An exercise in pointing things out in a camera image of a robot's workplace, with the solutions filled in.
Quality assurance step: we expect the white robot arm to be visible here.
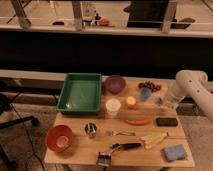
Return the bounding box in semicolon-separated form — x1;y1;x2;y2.
163;70;213;123

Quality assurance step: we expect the purple bowl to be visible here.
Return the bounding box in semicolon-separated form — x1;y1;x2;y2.
104;75;126;94

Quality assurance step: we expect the red bowl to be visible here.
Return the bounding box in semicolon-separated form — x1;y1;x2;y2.
45;125;73;153

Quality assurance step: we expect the blue folded towel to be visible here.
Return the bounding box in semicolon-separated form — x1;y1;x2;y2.
162;144;187;162

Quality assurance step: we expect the white plastic cup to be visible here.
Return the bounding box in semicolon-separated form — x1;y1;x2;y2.
105;98;121;116

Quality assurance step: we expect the green plastic tray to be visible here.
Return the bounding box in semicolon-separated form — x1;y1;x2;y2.
57;73;102;115

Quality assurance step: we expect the orange cup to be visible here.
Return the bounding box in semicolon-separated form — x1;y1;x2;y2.
126;96;137;109

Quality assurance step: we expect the blue cup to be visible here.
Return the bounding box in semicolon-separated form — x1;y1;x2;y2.
140;87;152;101

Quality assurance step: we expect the red grapes bunch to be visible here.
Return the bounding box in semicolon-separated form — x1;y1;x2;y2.
138;81;161;92

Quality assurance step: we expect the orange carrot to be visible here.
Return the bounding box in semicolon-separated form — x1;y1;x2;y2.
125;119;149;126

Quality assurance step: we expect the small metal cup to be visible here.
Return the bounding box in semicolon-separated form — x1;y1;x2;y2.
85;123;97;138

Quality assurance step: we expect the metal fork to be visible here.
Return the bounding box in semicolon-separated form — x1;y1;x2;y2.
106;131;136;136

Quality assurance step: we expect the black rectangular block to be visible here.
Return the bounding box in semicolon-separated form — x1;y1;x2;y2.
156;118;178;127

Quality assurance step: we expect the yellow banana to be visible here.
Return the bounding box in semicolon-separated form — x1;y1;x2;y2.
140;133;168;150

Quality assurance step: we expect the black handled brush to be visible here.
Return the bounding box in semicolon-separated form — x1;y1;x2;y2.
96;143;142;167

